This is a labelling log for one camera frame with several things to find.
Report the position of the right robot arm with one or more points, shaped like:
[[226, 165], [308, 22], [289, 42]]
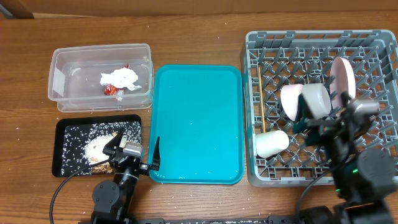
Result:
[[362, 178]]

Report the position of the white cup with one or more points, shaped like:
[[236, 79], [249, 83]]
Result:
[[271, 143]]

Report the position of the wooden chopstick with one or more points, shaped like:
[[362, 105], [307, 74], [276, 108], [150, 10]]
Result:
[[261, 99]]

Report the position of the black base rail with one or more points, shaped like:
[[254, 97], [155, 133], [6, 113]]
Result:
[[272, 219]]

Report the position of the teal serving tray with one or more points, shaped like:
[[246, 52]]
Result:
[[198, 122]]

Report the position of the grey dishwasher rack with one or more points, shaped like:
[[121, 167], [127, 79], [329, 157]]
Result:
[[303, 57]]

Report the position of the rice and food scraps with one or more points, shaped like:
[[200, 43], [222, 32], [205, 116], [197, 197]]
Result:
[[83, 143]]

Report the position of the pink plate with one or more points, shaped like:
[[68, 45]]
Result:
[[343, 81]]

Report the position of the black plastic tray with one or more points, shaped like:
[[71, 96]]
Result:
[[62, 124]]

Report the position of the clear plastic bin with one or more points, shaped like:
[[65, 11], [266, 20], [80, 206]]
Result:
[[75, 74]]

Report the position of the grey bowl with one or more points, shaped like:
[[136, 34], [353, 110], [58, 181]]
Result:
[[317, 99]]

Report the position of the small pink bowl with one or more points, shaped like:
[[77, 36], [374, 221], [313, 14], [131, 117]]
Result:
[[289, 98]]

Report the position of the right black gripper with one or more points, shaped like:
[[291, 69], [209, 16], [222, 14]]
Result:
[[315, 127]]

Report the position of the white napkin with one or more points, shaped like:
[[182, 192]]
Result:
[[120, 78]]

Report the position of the red snack wrapper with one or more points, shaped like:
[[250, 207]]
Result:
[[111, 90]]

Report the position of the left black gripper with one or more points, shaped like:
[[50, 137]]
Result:
[[109, 147]]

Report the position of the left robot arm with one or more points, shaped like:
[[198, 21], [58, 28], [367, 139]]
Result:
[[112, 198]]

